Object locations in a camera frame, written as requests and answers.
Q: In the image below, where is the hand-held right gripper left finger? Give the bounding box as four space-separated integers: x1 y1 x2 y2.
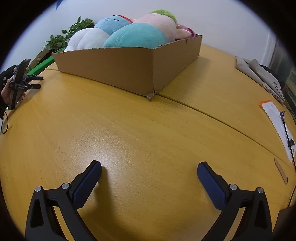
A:
25 160 102 241

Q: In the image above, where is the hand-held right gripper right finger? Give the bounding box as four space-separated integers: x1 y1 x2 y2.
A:
197 162 273 241

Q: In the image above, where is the brown cardboard box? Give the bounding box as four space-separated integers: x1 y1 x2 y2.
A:
51 34 203 100

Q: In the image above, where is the person's left hand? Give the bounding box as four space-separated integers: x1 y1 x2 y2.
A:
1 78 25 104

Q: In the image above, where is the green board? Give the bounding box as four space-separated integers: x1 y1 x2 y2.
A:
27 47 66 76

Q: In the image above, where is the green potted plant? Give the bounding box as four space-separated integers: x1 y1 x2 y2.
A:
43 17 95 52

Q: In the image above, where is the white plush toy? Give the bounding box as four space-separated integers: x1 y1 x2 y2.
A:
63 28 111 52

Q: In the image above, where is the brown cardboard strip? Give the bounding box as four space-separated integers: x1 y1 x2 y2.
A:
274 158 288 185

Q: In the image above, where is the white paper with orange edge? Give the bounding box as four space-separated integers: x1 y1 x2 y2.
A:
259 100 295 163

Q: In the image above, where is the teal plush toy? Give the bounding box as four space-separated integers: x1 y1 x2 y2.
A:
103 23 168 49

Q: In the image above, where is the white cloth bag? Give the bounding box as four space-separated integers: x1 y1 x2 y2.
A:
235 56 286 103

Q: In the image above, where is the magenta plush toy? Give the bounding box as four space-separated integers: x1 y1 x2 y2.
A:
174 23 196 40

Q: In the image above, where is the thin black cable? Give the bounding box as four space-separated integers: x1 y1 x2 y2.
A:
0 109 10 134

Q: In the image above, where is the black cable with clip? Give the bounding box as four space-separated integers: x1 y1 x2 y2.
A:
279 111 296 153

